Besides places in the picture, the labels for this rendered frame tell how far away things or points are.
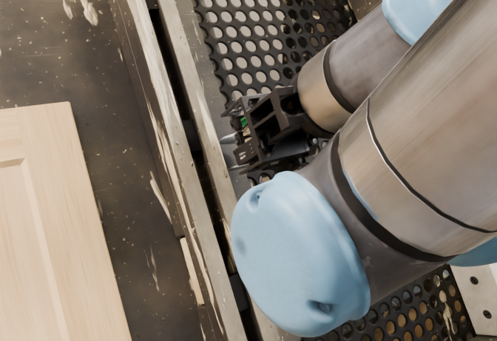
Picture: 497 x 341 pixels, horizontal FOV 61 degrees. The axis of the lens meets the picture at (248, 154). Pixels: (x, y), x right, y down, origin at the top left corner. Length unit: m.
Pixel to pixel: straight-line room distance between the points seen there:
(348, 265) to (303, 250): 0.02
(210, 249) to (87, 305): 0.14
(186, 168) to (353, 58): 0.24
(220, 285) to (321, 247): 0.31
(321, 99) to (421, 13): 0.11
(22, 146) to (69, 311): 0.18
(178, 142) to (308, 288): 0.33
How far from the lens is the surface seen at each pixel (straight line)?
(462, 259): 0.31
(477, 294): 0.81
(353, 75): 0.33
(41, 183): 0.50
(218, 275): 0.47
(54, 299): 0.49
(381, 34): 0.31
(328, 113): 0.36
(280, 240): 0.18
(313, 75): 0.36
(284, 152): 0.43
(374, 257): 0.19
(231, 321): 0.48
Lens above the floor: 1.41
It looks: 20 degrees down
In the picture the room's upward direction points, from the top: straight up
